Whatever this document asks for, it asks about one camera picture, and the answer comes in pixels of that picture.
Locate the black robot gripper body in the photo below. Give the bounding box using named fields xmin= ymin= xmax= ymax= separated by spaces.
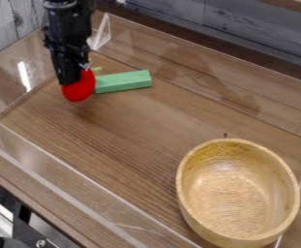
xmin=42 ymin=1 xmax=91 ymax=64

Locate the light wooden bowl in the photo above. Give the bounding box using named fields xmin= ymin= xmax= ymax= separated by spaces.
xmin=175 ymin=139 xmax=299 ymax=248

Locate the clear acrylic table enclosure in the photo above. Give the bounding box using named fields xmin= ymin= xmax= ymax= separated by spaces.
xmin=0 ymin=17 xmax=301 ymax=248

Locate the red plush strawberry toy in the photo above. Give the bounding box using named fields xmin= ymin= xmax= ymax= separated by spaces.
xmin=61 ymin=67 xmax=101 ymax=102

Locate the green rectangular block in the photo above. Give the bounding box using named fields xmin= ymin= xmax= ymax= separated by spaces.
xmin=95 ymin=70 xmax=151 ymax=94

